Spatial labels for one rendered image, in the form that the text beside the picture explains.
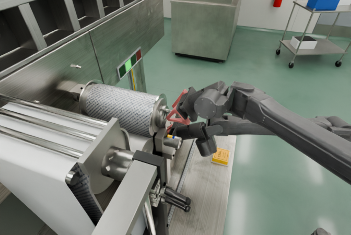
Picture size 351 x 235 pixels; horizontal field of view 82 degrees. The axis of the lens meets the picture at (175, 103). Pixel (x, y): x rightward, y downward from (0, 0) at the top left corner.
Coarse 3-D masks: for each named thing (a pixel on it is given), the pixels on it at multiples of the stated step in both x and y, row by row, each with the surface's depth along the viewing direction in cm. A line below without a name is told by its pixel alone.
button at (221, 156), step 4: (220, 148) 97; (216, 152) 95; (220, 152) 95; (224, 152) 95; (228, 152) 95; (216, 156) 94; (220, 156) 94; (224, 156) 94; (228, 156) 94; (212, 160) 94; (216, 160) 93; (220, 160) 92; (224, 160) 92
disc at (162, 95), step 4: (160, 96) 65; (164, 96) 68; (156, 100) 62; (156, 104) 63; (152, 108) 61; (152, 112) 61; (152, 116) 61; (152, 120) 62; (152, 124) 63; (152, 128) 64; (152, 132) 64; (156, 132) 69; (152, 136) 66
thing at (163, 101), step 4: (96, 84) 73; (88, 92) 69; (84, 100) 68; (160, 100) 65; (164, 100) 68; (84, 104) 69; (160, 104) 65; (164, 104) 69; (84, 108) 69; (156, 108) 63; (156, 112) 63; (156, 128) 66
